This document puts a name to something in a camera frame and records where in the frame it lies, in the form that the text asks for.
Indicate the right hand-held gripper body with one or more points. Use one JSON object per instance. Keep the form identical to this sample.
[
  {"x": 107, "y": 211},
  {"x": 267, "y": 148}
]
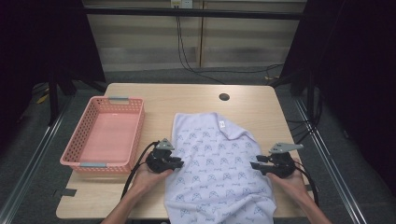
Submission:
[{"x": 281, "y": 166}]

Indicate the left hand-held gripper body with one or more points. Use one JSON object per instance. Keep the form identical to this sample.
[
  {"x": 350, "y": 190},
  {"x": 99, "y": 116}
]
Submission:
[{"x": 158, "y": 161}]

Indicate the white patterned shirt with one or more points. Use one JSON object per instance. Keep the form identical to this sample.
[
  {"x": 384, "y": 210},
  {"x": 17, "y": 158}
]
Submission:
[{"x": 218, "y": 174}]

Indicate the pink plastic basket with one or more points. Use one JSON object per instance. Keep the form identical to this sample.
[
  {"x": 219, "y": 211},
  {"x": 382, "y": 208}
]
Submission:
[{"x": 109, "y": 137}]

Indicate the person's right hand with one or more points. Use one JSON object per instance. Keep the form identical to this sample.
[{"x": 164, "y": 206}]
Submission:
[{"x": 289, "y": 185}]

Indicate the person's left hand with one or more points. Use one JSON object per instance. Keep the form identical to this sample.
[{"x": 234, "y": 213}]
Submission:
[{"x": 146, "y": 180}]

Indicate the black tape piece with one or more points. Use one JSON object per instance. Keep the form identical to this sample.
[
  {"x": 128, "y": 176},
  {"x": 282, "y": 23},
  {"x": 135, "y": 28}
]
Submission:
[{"x": 67, "y": 192}]

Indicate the dark curtain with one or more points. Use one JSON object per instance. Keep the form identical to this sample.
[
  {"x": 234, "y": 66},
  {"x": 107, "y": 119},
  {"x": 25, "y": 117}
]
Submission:
[
  {"x": 358, "y": 77},
  {"x": 37, "y": 46}
]

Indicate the black metal stand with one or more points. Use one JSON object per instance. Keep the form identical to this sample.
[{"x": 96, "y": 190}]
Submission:
[{"x": 53, "y": 99}]

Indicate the yellow object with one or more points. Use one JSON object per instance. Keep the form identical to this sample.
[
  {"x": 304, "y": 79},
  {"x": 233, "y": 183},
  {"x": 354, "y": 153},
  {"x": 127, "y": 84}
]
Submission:
[{"x": 42, "y": 99}]

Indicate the black horizontal bar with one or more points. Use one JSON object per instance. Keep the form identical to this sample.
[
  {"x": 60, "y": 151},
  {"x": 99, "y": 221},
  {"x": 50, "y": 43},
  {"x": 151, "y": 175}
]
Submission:
[{"x": 193, "y": 13}]

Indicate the metal floor rail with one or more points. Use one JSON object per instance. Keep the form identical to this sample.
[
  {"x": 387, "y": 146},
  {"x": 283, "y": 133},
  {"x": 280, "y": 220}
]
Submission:
[
  {"x": 34, "y": 155},
  {"x": 330, "y": 168}
]

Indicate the white wall socket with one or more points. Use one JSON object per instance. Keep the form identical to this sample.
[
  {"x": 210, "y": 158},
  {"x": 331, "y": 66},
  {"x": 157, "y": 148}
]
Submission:
[{"x": 181, "y": 3}]

